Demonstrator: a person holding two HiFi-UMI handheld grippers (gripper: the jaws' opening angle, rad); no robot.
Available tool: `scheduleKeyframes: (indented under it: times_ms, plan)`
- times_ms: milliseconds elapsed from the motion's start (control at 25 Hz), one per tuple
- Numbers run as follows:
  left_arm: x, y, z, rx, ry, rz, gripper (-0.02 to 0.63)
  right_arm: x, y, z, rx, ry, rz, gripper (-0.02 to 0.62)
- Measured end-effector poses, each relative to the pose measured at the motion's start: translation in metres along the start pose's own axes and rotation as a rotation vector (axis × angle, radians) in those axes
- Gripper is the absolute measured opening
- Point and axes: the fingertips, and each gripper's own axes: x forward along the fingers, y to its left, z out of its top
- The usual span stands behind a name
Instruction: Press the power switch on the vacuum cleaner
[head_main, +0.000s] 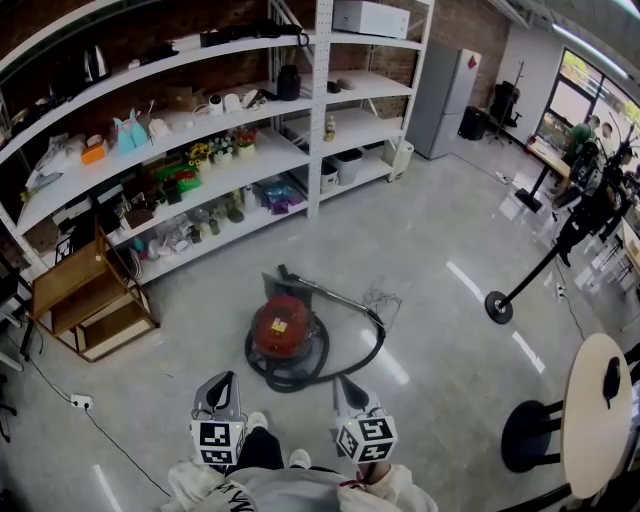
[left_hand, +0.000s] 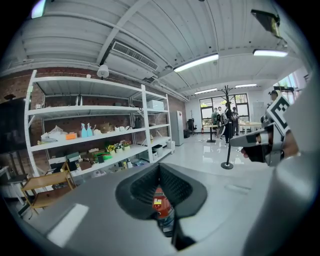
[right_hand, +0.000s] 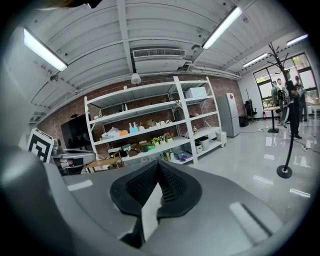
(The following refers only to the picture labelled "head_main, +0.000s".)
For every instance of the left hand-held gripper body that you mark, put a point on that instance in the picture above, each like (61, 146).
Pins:
(217, 440)

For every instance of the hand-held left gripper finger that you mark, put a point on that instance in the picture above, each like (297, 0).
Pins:
(215, 397)
(225, 395)

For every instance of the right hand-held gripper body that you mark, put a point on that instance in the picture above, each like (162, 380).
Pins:
(367, 440)

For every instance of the person's left forearm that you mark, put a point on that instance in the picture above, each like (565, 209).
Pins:
(190, 485)

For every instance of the person's right forearm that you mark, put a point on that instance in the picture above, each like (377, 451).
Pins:
(400, 492)

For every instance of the red canister vacuum cleaner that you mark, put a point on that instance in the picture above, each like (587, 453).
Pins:
(290, 385)

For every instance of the metal vacuum wand with nozzle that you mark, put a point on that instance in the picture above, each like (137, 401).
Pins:
(340, 297)

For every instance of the person's left white shoe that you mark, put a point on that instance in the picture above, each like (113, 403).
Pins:
(257, 420)

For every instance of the person's legs black trousers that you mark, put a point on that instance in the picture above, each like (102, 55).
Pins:
(257, 450)

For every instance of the person's white hooded top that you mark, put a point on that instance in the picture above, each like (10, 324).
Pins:
(290, 492)

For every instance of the white power strip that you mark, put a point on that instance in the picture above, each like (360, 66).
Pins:
(502, 177)
(81, 401)

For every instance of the black coat rack stand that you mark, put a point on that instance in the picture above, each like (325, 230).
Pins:
(498, 302)

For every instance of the wooden step cabinet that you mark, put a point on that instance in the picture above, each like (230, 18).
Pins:
(75, 285)

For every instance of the black hat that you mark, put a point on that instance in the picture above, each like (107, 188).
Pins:
(234, 215)

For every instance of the white plastic bottle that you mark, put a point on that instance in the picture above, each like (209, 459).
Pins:
(248, 198)

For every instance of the purple plastic bag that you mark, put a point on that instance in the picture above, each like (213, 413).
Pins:
(280, 196)

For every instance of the black white patterned card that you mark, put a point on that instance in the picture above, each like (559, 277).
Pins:
(63, 251)

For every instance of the round beige table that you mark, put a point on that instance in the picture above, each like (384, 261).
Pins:
(585, 425)

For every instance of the small white bin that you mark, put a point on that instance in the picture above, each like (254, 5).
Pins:
(328, 176)

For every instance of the green snack packet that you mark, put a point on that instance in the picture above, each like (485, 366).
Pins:
(180, 178)

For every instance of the large white bin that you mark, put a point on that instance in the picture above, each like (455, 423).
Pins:
(347, 166)

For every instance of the white air purifier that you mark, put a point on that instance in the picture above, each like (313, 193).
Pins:
(400, 159)

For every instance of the sunflower pot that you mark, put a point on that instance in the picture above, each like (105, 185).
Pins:
(197, 154)

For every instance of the pale flowers pot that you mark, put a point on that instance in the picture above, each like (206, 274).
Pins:
(222, 150)

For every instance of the wide white metal shelf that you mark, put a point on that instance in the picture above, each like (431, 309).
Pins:
(280, 152)

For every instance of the black cap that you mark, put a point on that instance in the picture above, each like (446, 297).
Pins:
(611, 380)

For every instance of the red flowers pot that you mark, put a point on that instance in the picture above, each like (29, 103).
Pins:
(245, 144)

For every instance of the yellow drink bottle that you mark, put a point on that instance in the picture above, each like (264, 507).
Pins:
(330, 128)

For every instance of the orange tissue box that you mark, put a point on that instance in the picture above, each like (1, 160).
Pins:
(94, 152)

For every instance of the small white backpack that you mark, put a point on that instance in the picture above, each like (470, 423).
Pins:
(160, 129)

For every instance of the blue spray bottle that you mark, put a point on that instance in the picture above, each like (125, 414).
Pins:
(138, 131)
(125, 136)

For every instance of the white plastic bag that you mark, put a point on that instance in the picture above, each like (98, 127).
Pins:
(50, 160)

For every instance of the small white appliance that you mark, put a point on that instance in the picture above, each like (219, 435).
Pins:
(233, 102)

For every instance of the black waste bin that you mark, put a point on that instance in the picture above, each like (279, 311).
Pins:
(472, 122)

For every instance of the cardboard box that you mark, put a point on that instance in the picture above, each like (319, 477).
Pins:
(182, 97)

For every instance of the silver refrigerator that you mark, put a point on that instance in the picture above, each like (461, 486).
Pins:
(440, 100)

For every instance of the narrow white metal shelf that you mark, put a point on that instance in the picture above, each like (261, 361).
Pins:
(365, 85)

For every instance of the black jar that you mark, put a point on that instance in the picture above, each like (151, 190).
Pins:
(288, 85)

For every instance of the black office chair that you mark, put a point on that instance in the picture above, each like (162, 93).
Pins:
(505, 107)

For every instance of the steel kettle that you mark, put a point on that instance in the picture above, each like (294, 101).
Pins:
(95, 64)

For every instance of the wooden coat stand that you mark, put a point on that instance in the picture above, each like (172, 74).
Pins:
(520, 75)

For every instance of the black bag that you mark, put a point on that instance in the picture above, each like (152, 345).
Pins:
(240, 34)

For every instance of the black framed window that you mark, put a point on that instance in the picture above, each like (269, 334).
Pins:
(575, 90)

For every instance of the white boxy appliance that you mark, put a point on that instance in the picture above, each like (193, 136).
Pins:
(370, 20)

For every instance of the ceiling light strip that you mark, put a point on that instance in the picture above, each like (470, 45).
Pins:
(590, 50)

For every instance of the white security camera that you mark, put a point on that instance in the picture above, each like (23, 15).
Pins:
(216, 105)

